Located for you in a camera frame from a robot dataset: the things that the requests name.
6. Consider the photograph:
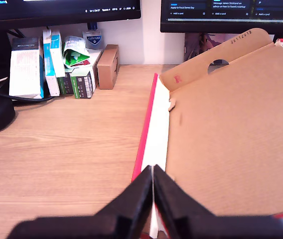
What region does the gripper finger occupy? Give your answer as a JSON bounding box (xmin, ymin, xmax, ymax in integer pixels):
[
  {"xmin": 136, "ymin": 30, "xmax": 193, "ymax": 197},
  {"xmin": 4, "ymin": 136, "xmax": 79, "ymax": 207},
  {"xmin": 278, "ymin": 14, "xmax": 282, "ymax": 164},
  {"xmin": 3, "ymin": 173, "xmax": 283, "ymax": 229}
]
[
  {"xmin": 95, "ymin": 165, "xmax": 153, "ymax": 239},
  {"xmin": 153, "ymin": 165, "xmax": 217, "ymax": 239}
]

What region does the red Nike shoebox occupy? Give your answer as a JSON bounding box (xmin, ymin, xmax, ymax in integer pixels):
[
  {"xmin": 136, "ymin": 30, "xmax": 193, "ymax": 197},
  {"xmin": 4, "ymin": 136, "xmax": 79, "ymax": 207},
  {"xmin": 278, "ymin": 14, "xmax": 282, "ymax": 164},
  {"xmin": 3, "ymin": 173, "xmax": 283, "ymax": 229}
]
[{"xmin": 131, "ymin": 27, "xmax": 283, "ymax": 239}]

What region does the green black box with barcode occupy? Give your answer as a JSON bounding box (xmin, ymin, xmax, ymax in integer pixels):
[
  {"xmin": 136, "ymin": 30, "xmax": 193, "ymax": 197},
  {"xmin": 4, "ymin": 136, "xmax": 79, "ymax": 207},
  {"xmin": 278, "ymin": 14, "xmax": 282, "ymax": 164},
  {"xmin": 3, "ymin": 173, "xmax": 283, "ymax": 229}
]
[{"xmin": 70, "ymin": 68, "xmax": 98, "ymax": 100}]

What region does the small brown cardboard box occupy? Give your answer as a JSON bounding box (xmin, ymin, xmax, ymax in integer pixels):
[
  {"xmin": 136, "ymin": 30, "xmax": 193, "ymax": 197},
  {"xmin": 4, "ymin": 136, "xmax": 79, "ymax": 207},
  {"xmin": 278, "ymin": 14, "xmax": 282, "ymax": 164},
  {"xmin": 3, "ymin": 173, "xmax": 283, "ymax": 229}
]
[{"xmin": 97, "ymin": 44, "xmax": 120, "ymax": 90}]

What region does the small green black box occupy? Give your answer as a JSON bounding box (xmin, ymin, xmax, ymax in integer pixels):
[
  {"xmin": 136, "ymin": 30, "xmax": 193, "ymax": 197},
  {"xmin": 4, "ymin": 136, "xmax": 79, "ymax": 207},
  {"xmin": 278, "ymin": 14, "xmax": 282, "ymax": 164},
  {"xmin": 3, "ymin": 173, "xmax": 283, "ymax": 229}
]
[{"xmin": 56, "ymin": 72, "xmax": 75, "ymax": 95}]

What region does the plain white box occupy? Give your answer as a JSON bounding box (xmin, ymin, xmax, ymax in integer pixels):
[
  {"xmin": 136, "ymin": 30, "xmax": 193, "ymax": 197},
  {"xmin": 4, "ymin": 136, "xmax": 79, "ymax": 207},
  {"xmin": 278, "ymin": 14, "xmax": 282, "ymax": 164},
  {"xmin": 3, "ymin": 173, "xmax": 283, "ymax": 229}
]
[{"xmin": 88, "ymin": 49, "xmax": 104, "ymax": 88}]

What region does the purple patterned packet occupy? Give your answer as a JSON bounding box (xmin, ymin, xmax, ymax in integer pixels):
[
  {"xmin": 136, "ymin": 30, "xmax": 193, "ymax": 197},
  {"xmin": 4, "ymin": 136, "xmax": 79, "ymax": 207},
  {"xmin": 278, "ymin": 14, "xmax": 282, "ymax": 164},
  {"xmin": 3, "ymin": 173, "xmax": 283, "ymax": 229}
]
[{"xmin": 184, "ymin": 32, "xmax": 233, "ymax": 63}]

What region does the crumpled white green leaflet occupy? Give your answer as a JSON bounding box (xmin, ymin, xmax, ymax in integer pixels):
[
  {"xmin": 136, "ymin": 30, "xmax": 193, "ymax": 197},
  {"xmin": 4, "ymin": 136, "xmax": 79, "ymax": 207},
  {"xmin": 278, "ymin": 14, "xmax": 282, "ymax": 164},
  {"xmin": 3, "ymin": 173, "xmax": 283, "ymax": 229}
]
[{"xmin": 63, "ymin": 35, "xmax": 91, "ymax": 68}]

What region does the tall white cyan box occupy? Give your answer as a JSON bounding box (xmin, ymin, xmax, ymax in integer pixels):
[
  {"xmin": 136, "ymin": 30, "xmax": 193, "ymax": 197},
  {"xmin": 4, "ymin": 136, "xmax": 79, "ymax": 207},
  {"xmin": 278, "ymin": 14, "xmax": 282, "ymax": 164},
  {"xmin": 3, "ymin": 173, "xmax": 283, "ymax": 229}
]
[{"xmin": 42, "ymin": 29, "xmax": 61, "ymax": 97}]

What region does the slim white cyan box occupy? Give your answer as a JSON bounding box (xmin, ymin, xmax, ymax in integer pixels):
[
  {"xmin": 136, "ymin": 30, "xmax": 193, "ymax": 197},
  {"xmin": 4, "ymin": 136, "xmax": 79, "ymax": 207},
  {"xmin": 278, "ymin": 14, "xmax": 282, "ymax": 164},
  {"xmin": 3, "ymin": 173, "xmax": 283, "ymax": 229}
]
[{"xmin": 49, "ymin": 31, "xmax": 66, "ymax": 78}]

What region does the clear Cuticura bottle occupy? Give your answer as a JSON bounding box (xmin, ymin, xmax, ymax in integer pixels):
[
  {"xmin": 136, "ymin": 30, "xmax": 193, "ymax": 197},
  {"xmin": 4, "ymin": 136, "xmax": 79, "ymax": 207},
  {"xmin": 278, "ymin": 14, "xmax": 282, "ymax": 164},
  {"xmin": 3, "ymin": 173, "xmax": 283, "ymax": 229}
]
[{"xmin": 82, "ymin": 22, "xmax": 103, "ymax": 50}]

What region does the white box with black top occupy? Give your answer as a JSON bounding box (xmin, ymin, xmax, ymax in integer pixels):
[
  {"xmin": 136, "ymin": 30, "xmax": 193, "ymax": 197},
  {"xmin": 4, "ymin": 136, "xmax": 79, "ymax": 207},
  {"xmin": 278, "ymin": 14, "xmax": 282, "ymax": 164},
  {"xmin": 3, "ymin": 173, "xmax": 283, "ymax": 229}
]
[{"xmin": 8, "ymin": 37, "xmax": 45, "ymax": 99}]

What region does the black Huawei computer monitor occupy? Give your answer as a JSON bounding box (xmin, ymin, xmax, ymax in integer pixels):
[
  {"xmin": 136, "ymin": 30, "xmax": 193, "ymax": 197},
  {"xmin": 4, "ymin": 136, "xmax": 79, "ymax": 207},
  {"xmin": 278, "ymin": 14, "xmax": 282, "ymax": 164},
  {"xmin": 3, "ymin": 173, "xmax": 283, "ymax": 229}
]
[{"xmin": 160, "ymin": 0, "xmax": 283, "ymax": 34}]

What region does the black cable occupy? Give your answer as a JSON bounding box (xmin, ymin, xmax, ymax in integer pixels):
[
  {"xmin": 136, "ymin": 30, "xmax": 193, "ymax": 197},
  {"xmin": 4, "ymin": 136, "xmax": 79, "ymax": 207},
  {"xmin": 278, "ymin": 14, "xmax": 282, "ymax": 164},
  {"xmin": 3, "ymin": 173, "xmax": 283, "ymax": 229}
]
[{"xmin": 0, "ymin": 89, "xmax": 55, "ymax": 103}]

